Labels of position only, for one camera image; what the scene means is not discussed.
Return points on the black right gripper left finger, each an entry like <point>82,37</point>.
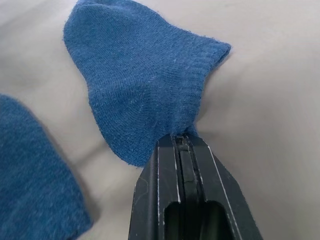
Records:
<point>157,190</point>

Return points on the blue ankle sock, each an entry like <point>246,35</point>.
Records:
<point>32,180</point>
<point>140,75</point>

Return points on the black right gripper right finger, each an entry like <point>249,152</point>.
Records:
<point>217,190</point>

